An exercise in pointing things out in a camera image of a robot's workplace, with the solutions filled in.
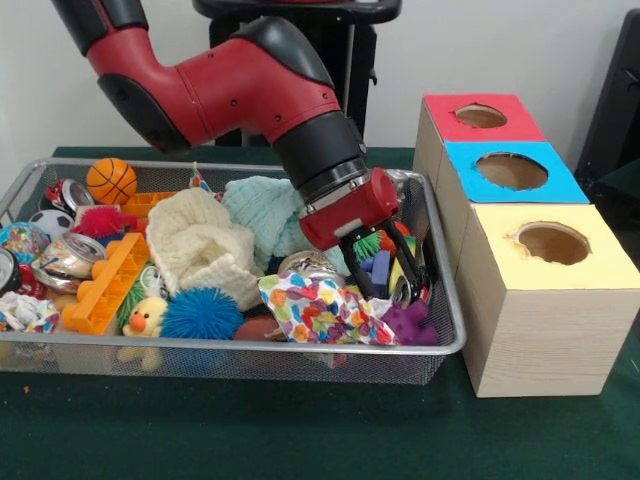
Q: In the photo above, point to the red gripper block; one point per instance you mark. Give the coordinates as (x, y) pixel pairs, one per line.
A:
(355, 210)

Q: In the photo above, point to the multicoloured patterned cloth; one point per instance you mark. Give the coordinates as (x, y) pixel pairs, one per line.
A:
(320, 310)

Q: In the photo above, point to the mint green cloth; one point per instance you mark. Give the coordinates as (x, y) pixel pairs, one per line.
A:
(265, 210)

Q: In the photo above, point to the cream knitted cloth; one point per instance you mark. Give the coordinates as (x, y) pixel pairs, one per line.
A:
(200, 240)

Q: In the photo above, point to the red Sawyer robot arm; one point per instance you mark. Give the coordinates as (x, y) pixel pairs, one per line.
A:
(240, 90)

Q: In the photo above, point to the wooden box with three holes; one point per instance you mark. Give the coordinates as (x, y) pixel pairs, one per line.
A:
(540, 340)

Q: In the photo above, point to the crushed silver can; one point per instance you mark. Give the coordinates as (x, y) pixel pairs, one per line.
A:
(400, 290)

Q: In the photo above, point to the purple spiky ball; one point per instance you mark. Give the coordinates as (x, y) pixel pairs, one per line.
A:
(415, 325)

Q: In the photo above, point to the dark green table cloth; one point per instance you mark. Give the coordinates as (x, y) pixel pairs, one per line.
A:
(617, 182)
(300, 430)

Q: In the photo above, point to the blue rubber koosh ball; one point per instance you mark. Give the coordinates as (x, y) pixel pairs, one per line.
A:
(202, 315)

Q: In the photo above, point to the yellow plush duck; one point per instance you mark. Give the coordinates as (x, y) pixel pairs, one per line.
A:
(145, 316)

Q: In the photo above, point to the orange plastic bubble tray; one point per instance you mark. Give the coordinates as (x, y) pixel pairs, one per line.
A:
(112, 285)

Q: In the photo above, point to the orange toy basketball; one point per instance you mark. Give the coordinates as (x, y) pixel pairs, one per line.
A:
(111, 181)

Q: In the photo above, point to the black stand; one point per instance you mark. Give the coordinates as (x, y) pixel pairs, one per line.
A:
(620, 100)

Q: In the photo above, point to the dented white soda can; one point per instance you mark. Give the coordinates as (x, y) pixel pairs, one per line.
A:
(67, 260)

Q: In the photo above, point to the small soccer ball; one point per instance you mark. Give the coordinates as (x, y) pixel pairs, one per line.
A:
(50, 223)

